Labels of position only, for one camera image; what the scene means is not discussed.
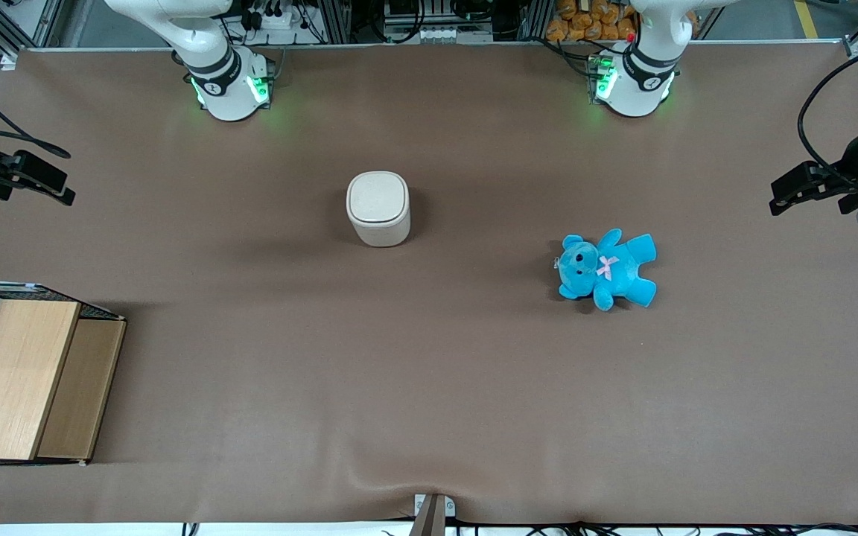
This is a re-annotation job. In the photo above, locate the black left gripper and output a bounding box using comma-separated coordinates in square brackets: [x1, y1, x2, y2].
[769, 118, 858, 217]

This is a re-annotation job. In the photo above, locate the white small trash can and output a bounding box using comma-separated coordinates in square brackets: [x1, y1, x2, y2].
[346, 170, 412, 249]

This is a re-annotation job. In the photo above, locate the wooden panel cabinet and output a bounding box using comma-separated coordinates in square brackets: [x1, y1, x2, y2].
[0, 281, 127, 468]

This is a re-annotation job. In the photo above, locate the blue teddy bear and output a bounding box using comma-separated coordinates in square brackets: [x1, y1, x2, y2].
[554, 228, 658, 312]

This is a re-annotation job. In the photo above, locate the orange plush toy pile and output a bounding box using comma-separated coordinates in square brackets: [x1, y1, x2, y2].
[545, 0, 640, 43]

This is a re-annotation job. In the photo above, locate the white power strip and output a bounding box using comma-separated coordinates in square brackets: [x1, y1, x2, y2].
[245, 6, 312, 32]

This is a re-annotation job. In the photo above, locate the white terminal block row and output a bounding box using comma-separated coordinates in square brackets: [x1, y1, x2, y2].
[383, 22, 495, 44]

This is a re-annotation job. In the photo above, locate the brown table cover sheet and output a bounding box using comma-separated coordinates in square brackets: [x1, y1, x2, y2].
[0, 41, 858, 526]

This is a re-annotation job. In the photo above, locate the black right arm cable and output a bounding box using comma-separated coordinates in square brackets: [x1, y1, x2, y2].
[0, 66, 72, 160]

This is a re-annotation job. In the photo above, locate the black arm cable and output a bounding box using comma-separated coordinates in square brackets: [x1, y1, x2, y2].
[797, 41, 858, 184]
[0, 66, 72, 160]

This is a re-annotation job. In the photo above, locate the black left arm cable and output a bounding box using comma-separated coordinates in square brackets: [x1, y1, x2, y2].
[797, 41, 858, 184]

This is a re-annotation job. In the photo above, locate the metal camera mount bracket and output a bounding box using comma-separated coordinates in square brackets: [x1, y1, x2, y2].
[408, 493, 457, 536]

